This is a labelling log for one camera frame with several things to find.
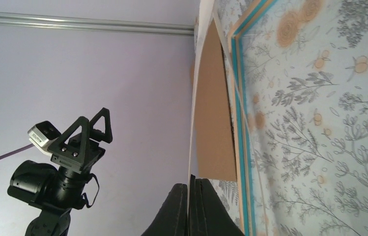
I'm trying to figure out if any brown cardboard backing board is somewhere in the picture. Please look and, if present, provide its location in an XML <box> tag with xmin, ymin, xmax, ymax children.
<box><xmin>195</xmin><ymin>22</ymin><xmax>237</xmax><ymax>181</ymax></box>

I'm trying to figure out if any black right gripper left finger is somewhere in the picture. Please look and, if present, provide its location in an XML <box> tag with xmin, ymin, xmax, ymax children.
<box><xmin>142</xmin><ymin>183</ymin><xmax>188</xmax><ymax>236</ymax></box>

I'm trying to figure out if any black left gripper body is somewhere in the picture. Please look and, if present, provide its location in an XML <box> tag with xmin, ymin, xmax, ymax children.
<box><xmin>50</xmin><ymin>138</ymin><xmax>106</xmax><ymax>174</ymax></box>

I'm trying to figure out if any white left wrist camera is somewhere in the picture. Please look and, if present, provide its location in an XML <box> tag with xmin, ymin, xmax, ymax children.
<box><xmin>28</xmin><ymin>120</ymin><xmax>61</xmax><ymax>157</ymax></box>

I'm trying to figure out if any teal wooden picture frame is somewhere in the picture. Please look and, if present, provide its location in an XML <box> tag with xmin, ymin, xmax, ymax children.
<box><xmin>227</xmin><ymin>0</ymin><xmax>279</xmax><ymax>236</ymax></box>

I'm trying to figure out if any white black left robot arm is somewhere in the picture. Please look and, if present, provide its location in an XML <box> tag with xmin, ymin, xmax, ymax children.
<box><xmin>7</xmin><ymin>108</ymin><xmax>113</xmax><ymax>236</ymax></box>

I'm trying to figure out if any floral patterned tablecloth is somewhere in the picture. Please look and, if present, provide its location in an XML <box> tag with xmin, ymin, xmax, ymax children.
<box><xmin>212</xmin><ymin>0</ymin><xmax>368</xmax><ymax>236</ymax></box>

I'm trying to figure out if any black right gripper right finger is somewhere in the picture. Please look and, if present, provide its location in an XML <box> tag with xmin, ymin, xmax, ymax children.
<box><xmin>189</xmin><ymin>175</ymin><xmax>244</xmax><ymax>236</ymax></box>

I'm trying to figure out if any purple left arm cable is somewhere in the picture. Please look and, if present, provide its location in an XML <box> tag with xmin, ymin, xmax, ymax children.
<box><xmin>0</xmin><ymin>144</ymin><xmax>35</xmax><ymax>173</ymax></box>

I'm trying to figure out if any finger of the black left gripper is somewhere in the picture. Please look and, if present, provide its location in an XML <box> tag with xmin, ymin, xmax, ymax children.
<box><xmin>89</xmin><ymin>108</ymin><xmax>113</xmax><ymax>144</ymax></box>
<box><xmin>48</xmin><ymin>116</ymin><xmax>90</xmax><ymax>163</ymax></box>

